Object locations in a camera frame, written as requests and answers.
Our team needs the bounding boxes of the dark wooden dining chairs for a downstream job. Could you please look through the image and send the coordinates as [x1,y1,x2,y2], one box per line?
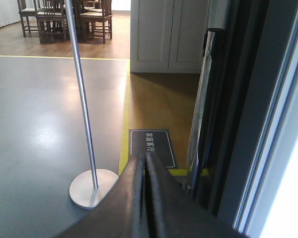
[17,0,113,44]

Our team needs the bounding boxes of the chrome stanchion post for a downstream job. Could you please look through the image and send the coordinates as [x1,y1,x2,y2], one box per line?
[184,28,217,199]

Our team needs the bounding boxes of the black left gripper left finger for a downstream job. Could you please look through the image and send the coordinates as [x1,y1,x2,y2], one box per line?
[57,156,149,238]

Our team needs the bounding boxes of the white cabinet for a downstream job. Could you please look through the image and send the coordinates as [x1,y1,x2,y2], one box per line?
[130,0,211,73]

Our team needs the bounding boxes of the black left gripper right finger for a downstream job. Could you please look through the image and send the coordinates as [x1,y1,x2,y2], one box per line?
[144,153,244,238]

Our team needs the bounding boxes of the matte silver pole stand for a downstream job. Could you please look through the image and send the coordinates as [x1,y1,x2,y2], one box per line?
[65,0,118,210]

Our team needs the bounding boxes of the dark floor sign sticker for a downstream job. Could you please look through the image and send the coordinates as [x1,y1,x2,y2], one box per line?
[129,129,178,169]

